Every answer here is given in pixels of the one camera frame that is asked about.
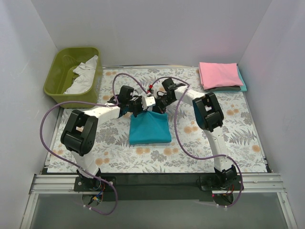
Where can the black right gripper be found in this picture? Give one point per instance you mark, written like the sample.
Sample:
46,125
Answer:
159,106

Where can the pink folded t shirt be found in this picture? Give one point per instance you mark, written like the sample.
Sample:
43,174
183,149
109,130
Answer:
214,75

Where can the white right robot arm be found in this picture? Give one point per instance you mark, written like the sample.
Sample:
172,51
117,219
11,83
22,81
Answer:
209,118

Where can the olive green plastic basket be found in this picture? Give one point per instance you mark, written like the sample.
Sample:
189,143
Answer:
62,75

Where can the white crumpled t shirt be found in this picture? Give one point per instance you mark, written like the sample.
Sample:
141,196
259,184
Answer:
85,75

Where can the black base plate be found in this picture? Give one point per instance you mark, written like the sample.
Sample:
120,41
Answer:
157,193

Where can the aluminium front rail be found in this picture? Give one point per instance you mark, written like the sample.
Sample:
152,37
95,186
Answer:
251,182

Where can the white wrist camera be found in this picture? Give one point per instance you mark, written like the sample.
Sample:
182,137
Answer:
148,101
151,91

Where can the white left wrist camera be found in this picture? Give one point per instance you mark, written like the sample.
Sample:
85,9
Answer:
148,101

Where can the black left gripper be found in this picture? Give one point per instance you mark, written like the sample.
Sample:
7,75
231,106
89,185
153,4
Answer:
137,108

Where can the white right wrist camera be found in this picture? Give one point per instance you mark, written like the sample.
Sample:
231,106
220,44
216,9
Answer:
151,91

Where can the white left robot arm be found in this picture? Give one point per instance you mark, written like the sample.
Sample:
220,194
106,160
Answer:
80,131

